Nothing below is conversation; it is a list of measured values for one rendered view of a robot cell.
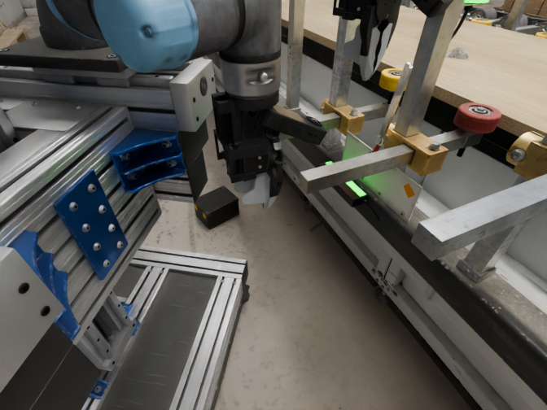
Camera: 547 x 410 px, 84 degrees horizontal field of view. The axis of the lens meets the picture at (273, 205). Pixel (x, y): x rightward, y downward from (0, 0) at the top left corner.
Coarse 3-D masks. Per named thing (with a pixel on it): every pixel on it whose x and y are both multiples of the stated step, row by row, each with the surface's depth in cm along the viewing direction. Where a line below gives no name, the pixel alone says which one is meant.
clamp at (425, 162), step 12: (396, 132) 64; (384, 144) 69; (396, 144) 64; (408, 144) 61; (420, 144) 60; (420, 156) 59; (432, 156) 58; (444, 156) 59; (420, 168) 60; (432, 168) 60
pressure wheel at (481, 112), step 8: (464, 104) 66; (472, 104) 66; (480, 104) 66; (464, 112) 63; (472, 112) 62; (480, 112) 63; (488, 112) 63; (496, 112) 62; (456, 120) 65; (464, 120) 63; (472, 120) 62; (480, 120) 61; (488, 120) 61; (496, 120) 61; (464, 128) 64; (472, 128) 63; (480, 128) 62; (488, 128) 62
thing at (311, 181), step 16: (448, 144) 64; (464, 144) 66; (352, 160) 58; (368, 160) 58; (384, 160) 58; (400, 160) 60; (304, 176) 54; (320, 176) 54; (336, 176) 55; (352, 176) 57
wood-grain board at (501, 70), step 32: (288, 0) 175; (320, 0) 175; (320, 32) 117; (416, 32) 117; (480, 32) 117; (512, 32) 117; (384, 64) 89; (448, 64) 88; (480, 64) 88; (512, 64) 88; (544, 64) 88; (448, 96) 74; (480, 96) 70; (512, 96) 70; (544, 96) 70; (512, 128) 63; (544, 128) 59
